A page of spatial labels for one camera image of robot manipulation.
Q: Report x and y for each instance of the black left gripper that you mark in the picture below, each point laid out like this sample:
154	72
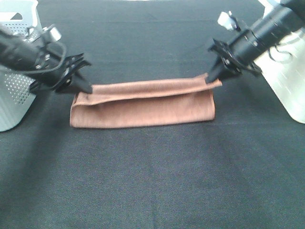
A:
60	72

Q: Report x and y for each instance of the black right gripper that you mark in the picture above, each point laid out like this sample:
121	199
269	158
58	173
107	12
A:
228	64

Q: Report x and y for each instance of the brown microfibre towel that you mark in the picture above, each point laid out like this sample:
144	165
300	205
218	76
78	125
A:
145	103

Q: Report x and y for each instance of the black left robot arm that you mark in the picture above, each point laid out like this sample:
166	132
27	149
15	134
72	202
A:
43	59

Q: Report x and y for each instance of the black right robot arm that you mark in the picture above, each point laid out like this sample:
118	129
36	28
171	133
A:
240	53

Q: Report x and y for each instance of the grey perforated laundry basket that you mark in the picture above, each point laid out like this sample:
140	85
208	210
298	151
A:
15	99

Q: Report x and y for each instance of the white woven storage basket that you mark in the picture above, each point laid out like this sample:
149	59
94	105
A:
283	67

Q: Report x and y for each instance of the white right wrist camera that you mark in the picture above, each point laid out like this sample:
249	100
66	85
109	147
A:
228	21

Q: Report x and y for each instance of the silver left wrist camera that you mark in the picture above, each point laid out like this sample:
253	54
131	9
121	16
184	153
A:
51	34

